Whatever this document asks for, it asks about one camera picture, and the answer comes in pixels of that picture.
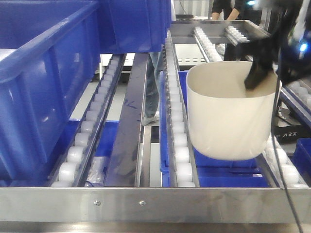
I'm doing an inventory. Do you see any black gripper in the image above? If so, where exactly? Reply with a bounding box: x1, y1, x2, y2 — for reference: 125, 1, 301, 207
227, 36, 279, 90

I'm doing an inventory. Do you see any white plastic bin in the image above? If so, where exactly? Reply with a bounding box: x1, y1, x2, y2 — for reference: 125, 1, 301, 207
186, 61, 277, 161

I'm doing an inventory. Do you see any black robot base ARX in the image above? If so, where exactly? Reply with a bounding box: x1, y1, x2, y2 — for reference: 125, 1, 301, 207
272, 106, 307, 144

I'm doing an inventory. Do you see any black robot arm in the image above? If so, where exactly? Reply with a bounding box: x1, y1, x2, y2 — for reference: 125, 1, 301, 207
235, 0, 311, 90

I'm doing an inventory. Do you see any blue bin far right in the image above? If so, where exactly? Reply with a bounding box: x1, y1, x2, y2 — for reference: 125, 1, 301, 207
292, 138, 311, 186

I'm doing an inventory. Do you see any blue bin under white bin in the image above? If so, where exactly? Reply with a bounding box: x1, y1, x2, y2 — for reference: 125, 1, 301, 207
160, 71, 269, 187

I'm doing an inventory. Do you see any blue bin rear center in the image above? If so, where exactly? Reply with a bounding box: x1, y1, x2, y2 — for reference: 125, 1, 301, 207
106, 0, 172, 53

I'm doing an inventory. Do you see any stainless steel shelf rack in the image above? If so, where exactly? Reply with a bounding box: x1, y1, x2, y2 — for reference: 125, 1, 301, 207
0, 20, 311, 233

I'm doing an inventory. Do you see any large blue bin front left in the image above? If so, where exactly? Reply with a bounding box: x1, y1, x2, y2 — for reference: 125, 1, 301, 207
0, 0, 100, 181

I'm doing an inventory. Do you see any person in black top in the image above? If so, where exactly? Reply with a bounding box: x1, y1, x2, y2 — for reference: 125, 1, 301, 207
211, 0, 245, 21

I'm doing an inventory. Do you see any person in jeans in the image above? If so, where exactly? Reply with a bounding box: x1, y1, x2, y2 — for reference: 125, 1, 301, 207
143, 51, 164, 125

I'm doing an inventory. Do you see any white roller track right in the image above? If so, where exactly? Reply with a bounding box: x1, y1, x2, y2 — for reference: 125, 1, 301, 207
264, 134, 309, 189

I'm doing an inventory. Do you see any white roller track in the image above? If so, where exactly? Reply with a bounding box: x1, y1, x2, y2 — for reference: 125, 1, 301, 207
48, 54, 126, 187
163, 40, 195, 187
264, 134, 309, 189

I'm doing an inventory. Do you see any white roller track center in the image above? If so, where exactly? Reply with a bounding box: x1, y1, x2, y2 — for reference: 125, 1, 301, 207
163, 40, 195, 187

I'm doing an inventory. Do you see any white roller track left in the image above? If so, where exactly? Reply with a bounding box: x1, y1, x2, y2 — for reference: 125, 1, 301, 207
48, 54, 126, 187

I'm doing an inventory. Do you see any black hanging cable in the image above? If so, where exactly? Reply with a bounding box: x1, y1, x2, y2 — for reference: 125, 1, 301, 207
271, 46, 304, 233

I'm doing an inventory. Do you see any steel center divider rail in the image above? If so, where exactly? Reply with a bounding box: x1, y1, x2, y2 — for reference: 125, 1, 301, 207
104, 53, 148, 187

